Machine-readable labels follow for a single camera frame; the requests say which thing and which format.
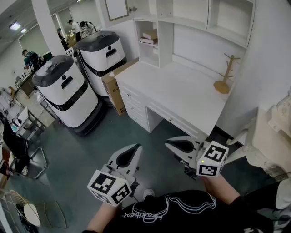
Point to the black office chair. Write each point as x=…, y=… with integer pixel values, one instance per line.
x=16, y=145

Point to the white cabinet door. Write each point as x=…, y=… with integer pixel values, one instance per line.
x=116, y=9

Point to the ceiling light panel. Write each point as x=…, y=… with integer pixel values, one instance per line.
x=15, y=26

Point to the person's left forearm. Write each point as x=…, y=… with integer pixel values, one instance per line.
x=102, y=216

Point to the person's white shoe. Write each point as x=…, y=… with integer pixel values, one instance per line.
x=149, y=193

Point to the crumpled white paper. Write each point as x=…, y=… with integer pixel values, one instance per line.
x=48, y=64

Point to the white kiosk machine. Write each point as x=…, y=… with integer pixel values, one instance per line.
x=70, y=52

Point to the white wooden shelving unit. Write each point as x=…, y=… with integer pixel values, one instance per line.
x=193, y=41

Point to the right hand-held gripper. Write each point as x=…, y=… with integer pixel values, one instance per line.
x=211, y=161

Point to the person's right forearm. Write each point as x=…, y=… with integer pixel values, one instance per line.
x=218, y=188

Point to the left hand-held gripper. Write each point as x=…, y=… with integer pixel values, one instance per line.
x=106, y=184

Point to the white robot with black top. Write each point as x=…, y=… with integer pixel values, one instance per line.
x=72, y=97
x=100, y=57

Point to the dark red book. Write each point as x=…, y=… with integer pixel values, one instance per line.
x=149, y=41

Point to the white desk with drawers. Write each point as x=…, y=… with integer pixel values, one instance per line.
x=177, y=91

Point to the wooden mug tree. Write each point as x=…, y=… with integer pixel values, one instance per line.
x=221, y=85

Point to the white metal-legged table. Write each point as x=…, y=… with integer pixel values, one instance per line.
x=25, y=116

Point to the white ornate vanity table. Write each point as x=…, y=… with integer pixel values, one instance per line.
x=268, y=141

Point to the brown cardboard box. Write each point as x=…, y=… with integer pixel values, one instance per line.
x=113, y=91

